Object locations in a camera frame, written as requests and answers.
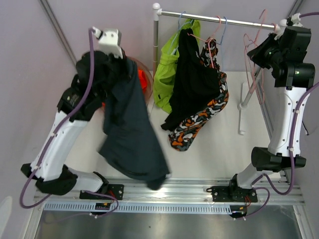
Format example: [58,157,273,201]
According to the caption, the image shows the pink hanger with navy shorts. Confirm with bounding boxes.
[243,9,268,93]

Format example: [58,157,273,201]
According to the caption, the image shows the orange shorts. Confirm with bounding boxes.
[101,69,148,109]

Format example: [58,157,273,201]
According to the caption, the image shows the dark navy shorts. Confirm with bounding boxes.
[99,58,170,191]

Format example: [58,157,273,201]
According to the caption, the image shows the pink hanger of orange shorts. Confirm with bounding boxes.
[251,60,265,105]

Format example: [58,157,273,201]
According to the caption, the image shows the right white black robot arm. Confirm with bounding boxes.
[227,26,316,201]

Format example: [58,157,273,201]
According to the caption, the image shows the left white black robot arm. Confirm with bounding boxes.
[21,50,128,199]

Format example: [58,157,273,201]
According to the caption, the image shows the lime green shorts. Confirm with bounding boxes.
[153,19,201,114]

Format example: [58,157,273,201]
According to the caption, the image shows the light blue hanger left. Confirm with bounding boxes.
[168,11,194,55]

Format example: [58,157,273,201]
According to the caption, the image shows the black shorts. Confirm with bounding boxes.
[161,29,220,131]

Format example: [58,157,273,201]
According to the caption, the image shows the camouflage patterned shorts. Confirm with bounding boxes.
[168,39,230,152]

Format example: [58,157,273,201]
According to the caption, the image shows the translucent pink plastic basket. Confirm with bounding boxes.
[129,57,154,107]

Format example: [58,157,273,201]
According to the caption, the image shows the white metal clothes rack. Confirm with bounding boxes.
[144,2,290,135]

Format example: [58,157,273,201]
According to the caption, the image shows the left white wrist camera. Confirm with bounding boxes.
[92,27,123,59]

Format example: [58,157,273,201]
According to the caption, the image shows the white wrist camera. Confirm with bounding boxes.
[274,13,303,40]
[92,27,123,59]

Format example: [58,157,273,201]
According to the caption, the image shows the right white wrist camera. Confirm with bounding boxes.
[274,13,303,40]

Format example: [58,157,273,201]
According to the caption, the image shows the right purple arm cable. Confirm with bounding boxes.
[245,11,319,220]

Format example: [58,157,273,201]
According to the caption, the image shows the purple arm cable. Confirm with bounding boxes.
[19,27,120,218]
[245,11,319,220]

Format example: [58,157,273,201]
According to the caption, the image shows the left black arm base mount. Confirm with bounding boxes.
[79,184,125,200]

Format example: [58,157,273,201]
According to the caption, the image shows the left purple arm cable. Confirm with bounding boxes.
[19,27,120,218]

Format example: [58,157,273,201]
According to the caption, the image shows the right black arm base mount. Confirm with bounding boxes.
[206,174,258,203]

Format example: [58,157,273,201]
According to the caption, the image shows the aluminium extrusion rail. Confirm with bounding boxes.
[33,177,305,206]

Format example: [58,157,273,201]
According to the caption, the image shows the grey slotted cable duct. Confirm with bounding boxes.
[44,201,232,215]

